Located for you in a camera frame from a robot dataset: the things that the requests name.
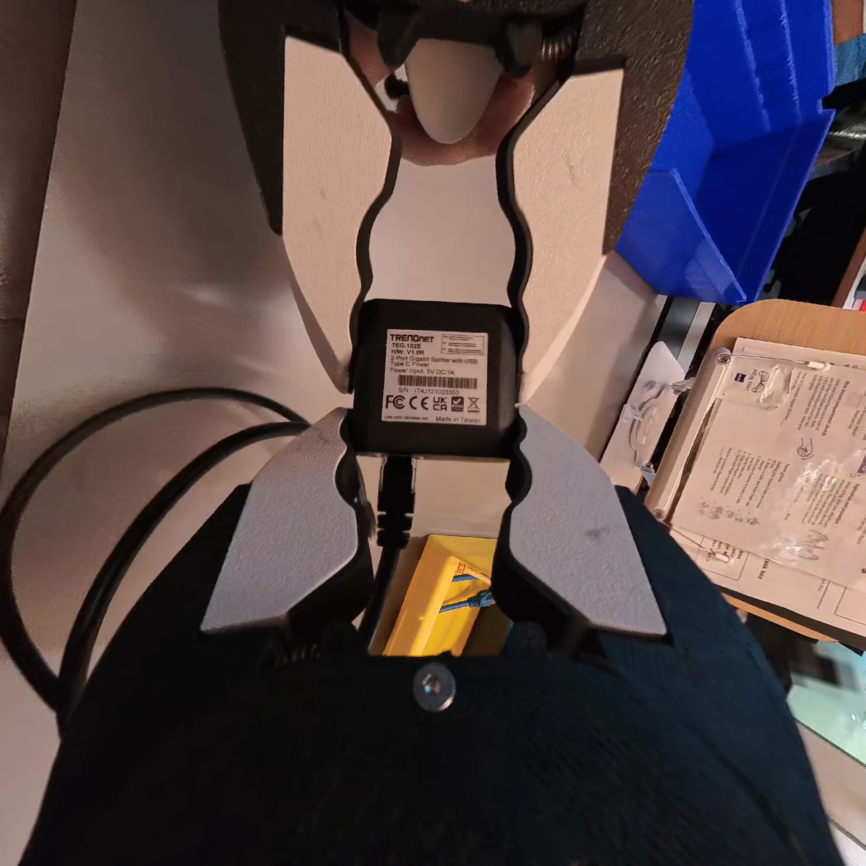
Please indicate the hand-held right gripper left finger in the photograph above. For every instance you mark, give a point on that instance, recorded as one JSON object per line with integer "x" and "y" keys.
{"x": 284, "y": 541}

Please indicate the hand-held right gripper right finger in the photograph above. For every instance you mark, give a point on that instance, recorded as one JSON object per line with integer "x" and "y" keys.
{"x": 582, "y": 548}

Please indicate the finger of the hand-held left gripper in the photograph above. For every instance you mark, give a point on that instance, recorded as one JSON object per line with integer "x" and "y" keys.
{"x": 325, "y": 203}
{"x": 568, "y": 203}

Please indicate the black network splitter box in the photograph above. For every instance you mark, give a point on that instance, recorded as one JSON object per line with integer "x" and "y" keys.
{"x": 433, "y": 379}

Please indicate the grey desk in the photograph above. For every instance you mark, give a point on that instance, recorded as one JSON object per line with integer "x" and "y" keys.
{"x": 169, "y": 270}

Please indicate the person's left hand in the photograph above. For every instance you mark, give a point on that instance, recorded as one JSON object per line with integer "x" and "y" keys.
{"x": 446, "y": 154}

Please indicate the yellow plastic bin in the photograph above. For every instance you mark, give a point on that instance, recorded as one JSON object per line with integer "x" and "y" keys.
{"x": 426, "y": 609}

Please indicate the blue plastic bin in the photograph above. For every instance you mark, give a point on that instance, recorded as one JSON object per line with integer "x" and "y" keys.
{"x": 731, "y": 135}

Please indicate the wooden instruction board with papers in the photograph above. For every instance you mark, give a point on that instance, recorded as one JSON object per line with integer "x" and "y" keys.
{"x": 778, "y": 473}

